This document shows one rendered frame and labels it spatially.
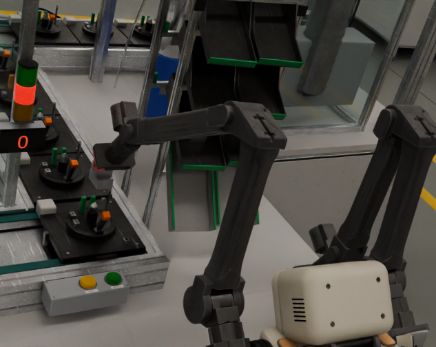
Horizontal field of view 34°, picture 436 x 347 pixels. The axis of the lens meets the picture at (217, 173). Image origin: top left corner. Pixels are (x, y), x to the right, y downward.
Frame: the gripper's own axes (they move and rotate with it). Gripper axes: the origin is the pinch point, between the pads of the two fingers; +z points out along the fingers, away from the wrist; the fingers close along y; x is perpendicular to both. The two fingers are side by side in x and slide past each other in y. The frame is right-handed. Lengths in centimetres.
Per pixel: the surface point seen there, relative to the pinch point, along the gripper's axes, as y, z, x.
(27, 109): 18.4, -3.0, -15.5
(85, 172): -8.4, 33.2, -9.2
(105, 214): 0.1, 4.5, 12.0
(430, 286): -223, 114, 43
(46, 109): -8, 57, -41
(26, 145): 17.6, 5.4, -8.8
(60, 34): -34, 96, -92
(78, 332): 11.3, 9.1, 40.8
